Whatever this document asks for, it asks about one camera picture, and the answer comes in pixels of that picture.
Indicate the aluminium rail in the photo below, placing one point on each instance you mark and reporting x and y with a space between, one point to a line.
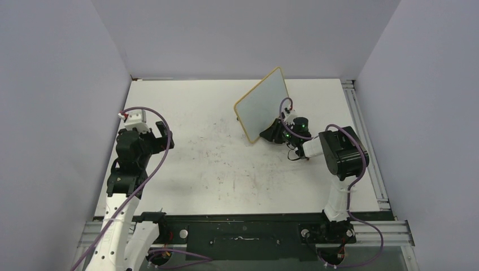
395 233
361 130

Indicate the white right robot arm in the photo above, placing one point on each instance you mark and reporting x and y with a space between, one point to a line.
345 158

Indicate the aluminium rail front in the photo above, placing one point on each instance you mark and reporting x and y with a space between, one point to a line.
395 233

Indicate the aluminium rail right side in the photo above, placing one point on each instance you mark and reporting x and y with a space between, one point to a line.
361 130

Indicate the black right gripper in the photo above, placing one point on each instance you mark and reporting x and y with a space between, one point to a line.
272 134

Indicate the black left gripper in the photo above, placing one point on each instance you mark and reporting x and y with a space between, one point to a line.
160 143

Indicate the yellow framed whiteboard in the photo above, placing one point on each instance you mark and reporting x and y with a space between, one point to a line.
260 106

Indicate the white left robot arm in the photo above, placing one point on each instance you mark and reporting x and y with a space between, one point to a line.
112 249

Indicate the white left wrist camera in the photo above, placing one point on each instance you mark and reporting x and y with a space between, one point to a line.
134 120

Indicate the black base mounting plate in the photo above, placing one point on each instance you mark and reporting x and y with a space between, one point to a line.
248 237

